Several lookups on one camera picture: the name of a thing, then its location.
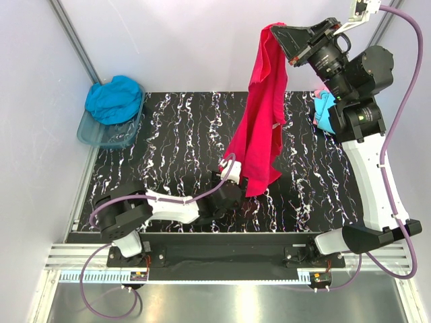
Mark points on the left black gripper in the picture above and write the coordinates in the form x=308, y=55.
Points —
x=229, y=181

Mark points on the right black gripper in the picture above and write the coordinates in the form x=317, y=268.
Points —
x=297, y=44

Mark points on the red t shirt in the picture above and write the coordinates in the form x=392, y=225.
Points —
x=258, y=138

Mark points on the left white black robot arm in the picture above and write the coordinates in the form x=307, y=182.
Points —
x=121, y=211

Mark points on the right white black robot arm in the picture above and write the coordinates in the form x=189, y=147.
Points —
x=358, y=124

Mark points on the folded light blue t shirt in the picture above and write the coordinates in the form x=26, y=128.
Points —
x=325, y=124

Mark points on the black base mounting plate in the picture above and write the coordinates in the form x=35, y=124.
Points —
x=214, y=258

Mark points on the blue crumpled t shirt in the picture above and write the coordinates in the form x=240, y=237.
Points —
x=114, y=102

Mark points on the clear teal plastic bin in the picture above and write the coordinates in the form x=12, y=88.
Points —
x=116, y=136

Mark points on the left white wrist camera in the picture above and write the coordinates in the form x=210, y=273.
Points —
x=231, y=171

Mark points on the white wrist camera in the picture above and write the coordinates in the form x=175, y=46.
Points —
x=360, y=12
x=231, y=171

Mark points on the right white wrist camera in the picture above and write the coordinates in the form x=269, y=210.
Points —
x=360, y=12

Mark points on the right aluminium corner post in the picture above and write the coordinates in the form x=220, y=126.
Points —
x=385, y=23

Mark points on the aluminium corner post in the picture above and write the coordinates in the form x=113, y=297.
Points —
x=385, y=23
x=73, y=37

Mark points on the white slotted cable duct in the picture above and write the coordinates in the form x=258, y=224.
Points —
x=123, y=277

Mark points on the left aluminium corner post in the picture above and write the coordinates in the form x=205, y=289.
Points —
x=73, y=37

